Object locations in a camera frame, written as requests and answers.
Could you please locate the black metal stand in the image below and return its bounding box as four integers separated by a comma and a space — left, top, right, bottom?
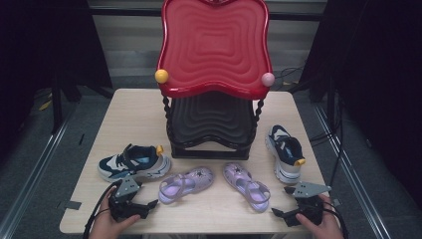
312, 66, 337, 133
51, 76, 83, 134

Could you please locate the yellow tape strip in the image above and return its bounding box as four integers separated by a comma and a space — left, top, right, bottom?
38, 93, 54, 113

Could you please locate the person's left hand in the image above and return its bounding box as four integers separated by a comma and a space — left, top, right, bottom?
89, 187, 142, 239

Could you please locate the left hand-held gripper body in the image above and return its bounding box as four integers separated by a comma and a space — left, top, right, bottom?
108, 175, 149, 223

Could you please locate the red and black shoe rack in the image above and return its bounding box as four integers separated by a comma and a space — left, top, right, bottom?
154, 0, 277, 161

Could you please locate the black floor cable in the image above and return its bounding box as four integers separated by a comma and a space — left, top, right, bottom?
274, 64, 308, 94
310, 93, 346, 197

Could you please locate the left hand-held gripper cable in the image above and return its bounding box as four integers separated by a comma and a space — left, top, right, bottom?
83, 180, 122, 239

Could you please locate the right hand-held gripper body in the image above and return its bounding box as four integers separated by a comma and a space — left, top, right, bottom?
283, 181, 332, 227

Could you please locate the metal floor rail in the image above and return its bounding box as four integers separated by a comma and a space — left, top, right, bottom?
313, 103, 392, 239
0, 109, 79, 239

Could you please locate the purple sandal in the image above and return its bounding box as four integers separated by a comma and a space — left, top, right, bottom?
158, 166, 215, 205
222, 161, 272, 213

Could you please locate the dark curtain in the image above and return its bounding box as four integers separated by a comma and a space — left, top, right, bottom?
298, 0, 422, 210
0, 0, 113, 160

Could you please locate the person's right hand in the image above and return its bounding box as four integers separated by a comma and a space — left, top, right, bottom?
295, 193, 344, 239

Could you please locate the navy and white sneaker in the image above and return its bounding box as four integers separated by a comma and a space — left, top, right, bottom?
264, 123, 307, 185
98, 142, 172, 184

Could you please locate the right hand-held gripper cable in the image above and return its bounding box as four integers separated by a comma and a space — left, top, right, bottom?
322, 198, 349, 239

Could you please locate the hand-held gripper cable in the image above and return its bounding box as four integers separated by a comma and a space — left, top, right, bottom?
83, 180, 122, 239
322, 198, 349, 239

